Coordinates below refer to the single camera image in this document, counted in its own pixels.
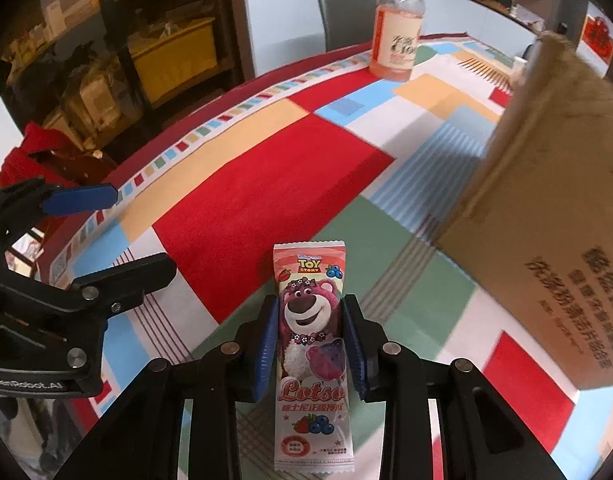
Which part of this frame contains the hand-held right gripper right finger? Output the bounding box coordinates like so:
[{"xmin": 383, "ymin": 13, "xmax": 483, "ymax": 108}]
[{"xmin": 340, "ymin": 294, "xmax": 557, "ymax": 480}]

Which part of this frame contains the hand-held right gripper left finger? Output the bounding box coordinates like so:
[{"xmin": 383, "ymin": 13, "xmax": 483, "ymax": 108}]
[{"xmin": 79, "ymin": 294, "xmax": 280, "ymax": 480}]

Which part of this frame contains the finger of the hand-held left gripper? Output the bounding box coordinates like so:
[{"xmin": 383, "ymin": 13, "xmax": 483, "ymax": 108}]
[
  {"xmin": 0, "ymin": 176, "xmax": 118, "ymax": 261},
  {"xmin": 66, "ymin": 253, "xmax": 177, "ymax": 318}
]

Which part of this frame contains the pink bear snack packet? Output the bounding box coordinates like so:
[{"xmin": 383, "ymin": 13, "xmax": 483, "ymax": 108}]
[{"xmin": 272, "ymin": 241, "xmax": 357, "ymax": 471}]

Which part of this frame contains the brown cardboard box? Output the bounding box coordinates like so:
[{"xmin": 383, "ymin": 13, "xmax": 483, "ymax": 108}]
[{"xmin": 433, "ymin": 30, "xmax": 613, "ymax": 391}]

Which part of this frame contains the red cloth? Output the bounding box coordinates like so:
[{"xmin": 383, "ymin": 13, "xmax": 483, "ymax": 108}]
[{"xmin": 0, "ymin": 120, "xmax": 117, "ymax": 191}]

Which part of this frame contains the colourful patchwork tablecloth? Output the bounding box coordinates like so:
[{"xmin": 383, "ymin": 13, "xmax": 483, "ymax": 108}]
[{"xmin": 31, "ymin": 32, "xmax": 613, "ymax": 480}]

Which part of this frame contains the yellow storage bin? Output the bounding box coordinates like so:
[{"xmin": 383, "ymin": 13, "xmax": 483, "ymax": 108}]
[{"xmin": 128, "ymin": 17, "xmax": 220, "ymax": 97}]

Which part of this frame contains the dark shelving unit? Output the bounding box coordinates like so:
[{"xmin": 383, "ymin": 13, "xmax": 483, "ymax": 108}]
[{"xmin": 0, "ymin": 0, "xmax": 247, "ymax": 161}]

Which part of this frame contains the clear plastic drink bottle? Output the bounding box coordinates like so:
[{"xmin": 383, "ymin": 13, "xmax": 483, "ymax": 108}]
[{"xmin": 369, "ymin": 0, "xmax": 424, "ymax": 82}]

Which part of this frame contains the grey chair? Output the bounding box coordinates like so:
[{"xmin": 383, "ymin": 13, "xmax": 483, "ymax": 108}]
[{"xmin": 317, "ymin": 0, "xmax": 387, "ymax": 51}]

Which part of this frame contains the red paper decoration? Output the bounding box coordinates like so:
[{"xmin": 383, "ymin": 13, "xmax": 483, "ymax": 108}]
[{"xmin": 581, "ymin": 2, "xmax": 613, "ymax": 67}]

